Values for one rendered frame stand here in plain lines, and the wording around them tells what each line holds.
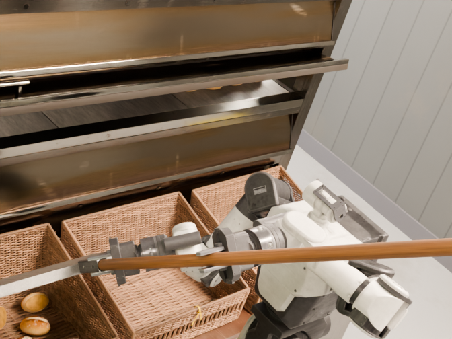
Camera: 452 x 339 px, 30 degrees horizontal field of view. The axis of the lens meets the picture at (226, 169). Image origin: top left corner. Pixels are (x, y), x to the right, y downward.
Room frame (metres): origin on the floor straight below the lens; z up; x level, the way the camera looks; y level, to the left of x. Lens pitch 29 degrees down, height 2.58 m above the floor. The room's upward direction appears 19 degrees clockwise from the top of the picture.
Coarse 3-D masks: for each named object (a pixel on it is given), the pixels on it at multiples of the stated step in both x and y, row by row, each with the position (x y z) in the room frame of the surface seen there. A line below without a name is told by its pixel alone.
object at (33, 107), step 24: (120, 72) 2.51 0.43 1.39; (144, 72) 2.56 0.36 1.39; (168, 72) 2.61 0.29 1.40; (192, 72) 2.67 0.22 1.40; (216, 72) 2.72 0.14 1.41; (288, 72) 2.91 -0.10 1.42; (312, 72) 3.02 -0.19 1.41; (0, 96) 2.07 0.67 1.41; (24, 96) 2.10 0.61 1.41; (96, 96) 2.23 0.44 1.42; (120, 96) 2.30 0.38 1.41; (144, 96) 2.37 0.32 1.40
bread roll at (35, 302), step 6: (30, 294) 2.18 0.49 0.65; (36, 294) 2.19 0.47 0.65; (42, 294) 2.20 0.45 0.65; (24, 300) 2.15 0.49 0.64; (30, 300) 2.16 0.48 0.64; (36, 300) 2.17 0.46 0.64; (42, 300) 2.19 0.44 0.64; (48, 300) 2.21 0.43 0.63; (24, 306) 2.14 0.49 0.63; (30, 306) 2.15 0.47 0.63; (36, 306) 2.16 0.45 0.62; (42, 306) 2.18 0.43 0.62; (30, 312) 2.15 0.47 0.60
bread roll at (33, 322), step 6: (30, 318) 2.08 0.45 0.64; (36, 318) 2.09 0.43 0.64; (42, 318) 2.10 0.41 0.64; (24, 324) 2.06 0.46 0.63; (30, 324) 2.06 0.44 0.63; (36, 324) 2.07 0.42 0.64; (42, 324) 2.08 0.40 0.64; (48, 324) 2.10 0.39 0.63; (24, 330) 2.05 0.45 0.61; (30, 330) 2.05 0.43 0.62; (36, 330) 2.06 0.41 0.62; (42, 330) 2.07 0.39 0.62; (48, 330) 2.09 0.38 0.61
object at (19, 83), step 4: (20, 80) 2.07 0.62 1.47; (24, 80) 2.08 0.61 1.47; (28, 80) 2.09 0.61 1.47; (0, 84) 2.02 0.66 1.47; (4, 84) 2.03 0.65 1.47; (8, 84) 2.04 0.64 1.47; (12, 84) 2.04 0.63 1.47; (16, 84) 2.05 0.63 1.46; (20, 84) 2.06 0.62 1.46; (24, 84) 2.07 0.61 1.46; (28, 84) 2.09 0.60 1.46; (16, 88) 2.06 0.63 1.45; (20, 88) 2.06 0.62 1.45; (16, 92) 2.06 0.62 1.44; (20, 92) 2.06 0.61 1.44; (16, 96) 2.06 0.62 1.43; (20, 96) 2.06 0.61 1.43
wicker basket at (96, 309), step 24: (0, 240) 2.17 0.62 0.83; (24, 240) 2.24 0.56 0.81; (48, 240) 2.30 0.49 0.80; (0, 264) 2.16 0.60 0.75; (24, 264) 2.23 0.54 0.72; (48, 264) 2.28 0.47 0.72; (48, 288) 2.27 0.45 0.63; (72, 288) 2.19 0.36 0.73; (24, 312) 2.15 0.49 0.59; (48, 312) 2.20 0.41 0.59; (72, 312) 2.18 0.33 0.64; (96, 312) 2.11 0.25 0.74; (0, 336) 2.01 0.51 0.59; (48, 336) 2.09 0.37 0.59; (72, 336) 2.12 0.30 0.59; (96, 336) 2.09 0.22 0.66
